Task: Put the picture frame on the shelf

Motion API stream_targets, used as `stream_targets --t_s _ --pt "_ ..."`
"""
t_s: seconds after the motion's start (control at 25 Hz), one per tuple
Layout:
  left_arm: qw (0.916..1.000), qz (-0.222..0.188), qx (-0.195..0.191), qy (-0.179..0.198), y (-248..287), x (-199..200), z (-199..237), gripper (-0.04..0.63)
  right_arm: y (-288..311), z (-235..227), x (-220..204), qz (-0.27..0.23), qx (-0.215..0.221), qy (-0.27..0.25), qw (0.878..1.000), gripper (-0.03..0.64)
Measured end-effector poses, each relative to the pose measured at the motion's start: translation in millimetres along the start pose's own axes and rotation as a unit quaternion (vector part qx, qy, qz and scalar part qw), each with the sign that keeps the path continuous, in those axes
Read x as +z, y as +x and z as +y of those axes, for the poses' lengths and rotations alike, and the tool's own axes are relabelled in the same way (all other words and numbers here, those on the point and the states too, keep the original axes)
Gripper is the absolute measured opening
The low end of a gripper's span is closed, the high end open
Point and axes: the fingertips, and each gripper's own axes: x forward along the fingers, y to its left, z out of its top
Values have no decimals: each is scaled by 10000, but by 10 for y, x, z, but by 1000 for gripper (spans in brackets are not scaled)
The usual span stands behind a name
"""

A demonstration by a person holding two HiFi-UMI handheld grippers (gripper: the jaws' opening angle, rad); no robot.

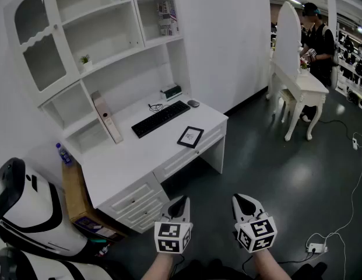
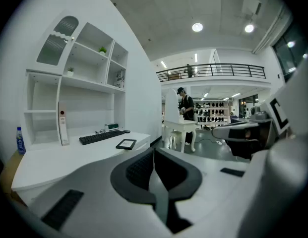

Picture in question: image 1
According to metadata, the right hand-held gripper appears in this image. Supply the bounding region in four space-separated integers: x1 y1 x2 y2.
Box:
232 194 278 254

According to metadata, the white and black service robot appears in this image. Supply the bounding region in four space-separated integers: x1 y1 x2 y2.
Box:
0 157 90 256
0 243 111 280

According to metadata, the printed decorative book box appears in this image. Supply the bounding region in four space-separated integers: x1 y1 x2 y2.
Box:
156 0 180 37

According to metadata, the black framed picture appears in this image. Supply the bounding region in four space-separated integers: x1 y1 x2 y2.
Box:
177 125 205 149

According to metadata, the person's left forearm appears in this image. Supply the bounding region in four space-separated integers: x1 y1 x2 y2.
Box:
141 251 175 280

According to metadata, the white desk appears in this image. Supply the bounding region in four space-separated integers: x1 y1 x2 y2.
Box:
62 93 230 235

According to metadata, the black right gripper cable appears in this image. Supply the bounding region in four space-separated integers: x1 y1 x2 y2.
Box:
241 255 255 274

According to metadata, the brown cardboard box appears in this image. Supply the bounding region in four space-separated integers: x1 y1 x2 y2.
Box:
61 159 126 242

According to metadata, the white dressing table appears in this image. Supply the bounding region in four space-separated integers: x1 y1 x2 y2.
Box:
266 59 330 142

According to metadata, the small red-capped bottle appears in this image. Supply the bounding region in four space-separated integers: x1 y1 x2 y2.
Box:
96 243 111 258

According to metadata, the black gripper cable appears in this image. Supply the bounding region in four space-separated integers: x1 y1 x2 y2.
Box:
241 255 255 274
170 254 185 277

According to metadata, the white oval mirror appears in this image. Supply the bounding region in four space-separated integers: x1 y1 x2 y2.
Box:
272 1 303 81

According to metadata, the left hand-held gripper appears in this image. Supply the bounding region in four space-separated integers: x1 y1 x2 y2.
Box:
153 195 194 255

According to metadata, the person's black clothing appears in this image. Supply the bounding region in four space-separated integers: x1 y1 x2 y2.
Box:
171 258 328 280

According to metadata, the person's right forearm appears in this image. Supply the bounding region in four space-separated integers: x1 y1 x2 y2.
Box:
252 248 293 280

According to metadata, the white glass cabinet door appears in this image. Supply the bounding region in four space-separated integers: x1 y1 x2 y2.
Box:
2 0 82 106

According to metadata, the black floor cable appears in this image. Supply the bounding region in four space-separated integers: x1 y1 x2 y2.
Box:
319 118 356 139

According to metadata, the long white cable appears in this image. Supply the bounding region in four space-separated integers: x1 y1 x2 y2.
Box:
305 167 362 280

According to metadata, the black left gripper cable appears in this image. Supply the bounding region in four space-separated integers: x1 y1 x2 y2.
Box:
170 254 185 277

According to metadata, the white stool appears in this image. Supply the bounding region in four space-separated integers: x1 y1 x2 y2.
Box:
278 88 300 125

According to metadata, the black keyboard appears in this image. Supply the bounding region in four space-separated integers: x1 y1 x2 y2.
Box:
131 100 192 139

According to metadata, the white desk hutch shelving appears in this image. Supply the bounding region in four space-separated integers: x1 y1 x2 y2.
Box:
2 0 193 157

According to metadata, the beige file binder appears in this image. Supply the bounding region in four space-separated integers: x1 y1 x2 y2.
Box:
90 90 124 145

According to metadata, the rack of black headsets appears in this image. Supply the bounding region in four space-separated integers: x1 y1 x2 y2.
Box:
335 22 362 110

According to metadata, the blue water bottle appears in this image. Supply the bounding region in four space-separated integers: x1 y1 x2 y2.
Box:
55 142 73 166

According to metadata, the green and white tissue box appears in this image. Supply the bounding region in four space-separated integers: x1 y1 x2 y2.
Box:
160 83 183 102

